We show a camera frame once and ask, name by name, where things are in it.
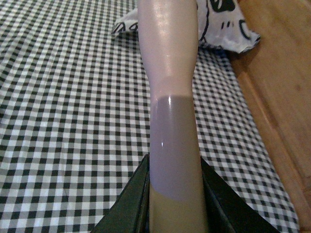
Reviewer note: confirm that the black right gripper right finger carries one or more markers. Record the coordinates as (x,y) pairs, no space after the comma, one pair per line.
(226,211)

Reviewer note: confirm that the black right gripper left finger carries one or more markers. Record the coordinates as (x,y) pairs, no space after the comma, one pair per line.
(130,212)

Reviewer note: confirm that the beige hand brush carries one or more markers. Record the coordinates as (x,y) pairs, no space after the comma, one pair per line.
(177,202)

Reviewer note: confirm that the black white checkered bedsheet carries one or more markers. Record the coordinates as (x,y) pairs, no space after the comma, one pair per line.
(74,119)

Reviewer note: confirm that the white black patterned cloth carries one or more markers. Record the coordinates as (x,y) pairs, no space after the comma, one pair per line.
(223,21)

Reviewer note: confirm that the wooden bed frame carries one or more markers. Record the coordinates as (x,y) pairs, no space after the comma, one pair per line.
(275,78)

